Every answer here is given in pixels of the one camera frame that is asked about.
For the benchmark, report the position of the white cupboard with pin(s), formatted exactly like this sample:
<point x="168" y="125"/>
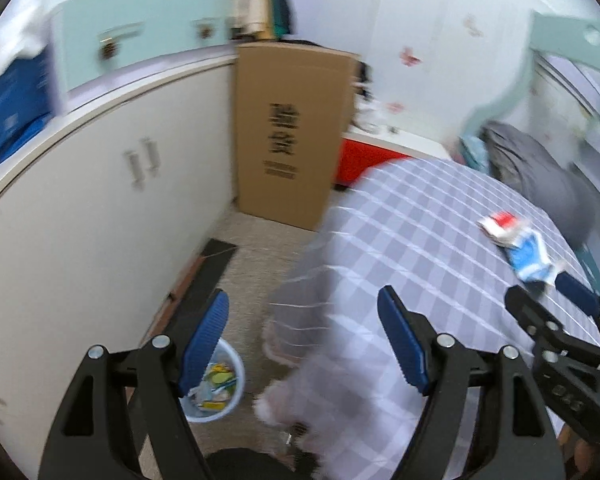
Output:
<point x="80" y="240"/>

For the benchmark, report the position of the light blue cloth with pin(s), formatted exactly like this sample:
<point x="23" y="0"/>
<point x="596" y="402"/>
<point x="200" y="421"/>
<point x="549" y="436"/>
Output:
<point x="475" y="152"/>

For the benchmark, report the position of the dark clutter on cabinet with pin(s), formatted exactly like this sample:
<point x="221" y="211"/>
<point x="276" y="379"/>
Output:
<point x="375" y="105"/>

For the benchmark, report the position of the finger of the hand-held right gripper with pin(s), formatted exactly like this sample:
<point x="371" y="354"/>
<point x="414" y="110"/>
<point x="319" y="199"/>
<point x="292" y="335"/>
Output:
<point x="540" y="325"/>
<point x="577" y="292"/>

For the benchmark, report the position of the large cardboard box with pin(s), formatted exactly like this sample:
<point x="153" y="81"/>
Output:
<point x="290" y="125"/>

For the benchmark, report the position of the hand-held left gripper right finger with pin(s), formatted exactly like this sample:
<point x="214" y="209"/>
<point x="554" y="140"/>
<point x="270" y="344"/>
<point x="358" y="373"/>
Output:
<point x="405" y="345"/>

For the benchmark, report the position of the red cabinet with white top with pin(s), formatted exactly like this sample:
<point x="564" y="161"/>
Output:
<point x="370" y="160"/>

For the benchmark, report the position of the teal hanging garment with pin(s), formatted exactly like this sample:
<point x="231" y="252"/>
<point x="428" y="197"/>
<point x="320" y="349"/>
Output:
<point x="281" y="0"/>

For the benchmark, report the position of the mint green drawer cabinet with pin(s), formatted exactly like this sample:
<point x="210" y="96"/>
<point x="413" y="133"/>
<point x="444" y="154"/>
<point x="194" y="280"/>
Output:
<point x="155" y="25"/>

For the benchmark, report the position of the red and white wrapper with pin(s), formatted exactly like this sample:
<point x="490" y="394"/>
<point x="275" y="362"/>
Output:
<point x="502" y="225"/>

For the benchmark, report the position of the grey pillow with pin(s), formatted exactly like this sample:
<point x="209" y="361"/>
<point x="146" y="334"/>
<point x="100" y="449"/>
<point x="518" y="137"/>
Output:
<point x="535" y="180"/>

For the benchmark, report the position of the small pink wall sticker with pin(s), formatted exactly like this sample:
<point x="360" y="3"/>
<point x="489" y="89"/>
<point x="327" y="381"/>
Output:
<point x="395" y="107"/>

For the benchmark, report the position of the brown drawer knob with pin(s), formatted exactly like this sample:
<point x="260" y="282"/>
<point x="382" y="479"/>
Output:
<point x="110" y="46"/>
<point x="205" y="30"/>

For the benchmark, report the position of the mint green bed frame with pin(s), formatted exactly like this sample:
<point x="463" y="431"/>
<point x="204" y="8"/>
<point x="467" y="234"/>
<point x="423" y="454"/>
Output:
<point x="555" y="30"/>

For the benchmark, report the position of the beige hanging garment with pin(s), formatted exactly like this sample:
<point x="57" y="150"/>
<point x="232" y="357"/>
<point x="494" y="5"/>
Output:
<point x="252" y="0"/>

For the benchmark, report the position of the pale blue waste bin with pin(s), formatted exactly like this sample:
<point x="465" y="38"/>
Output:
<point x="233" y="402"/>

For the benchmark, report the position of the blue bag with white plastic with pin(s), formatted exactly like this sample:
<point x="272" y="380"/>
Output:
<point x="15" y="30"/>

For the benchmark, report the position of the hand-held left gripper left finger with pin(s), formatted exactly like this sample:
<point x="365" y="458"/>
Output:
<point x="205" y="345"/>

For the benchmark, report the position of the pink butterfly wall sticker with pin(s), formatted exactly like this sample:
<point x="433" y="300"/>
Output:
<point x="472" y="25"/>
<point x="410" y="56"/>

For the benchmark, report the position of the checkered bed cover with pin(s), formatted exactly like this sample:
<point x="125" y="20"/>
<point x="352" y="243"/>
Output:
<point x="430" y="240"/>

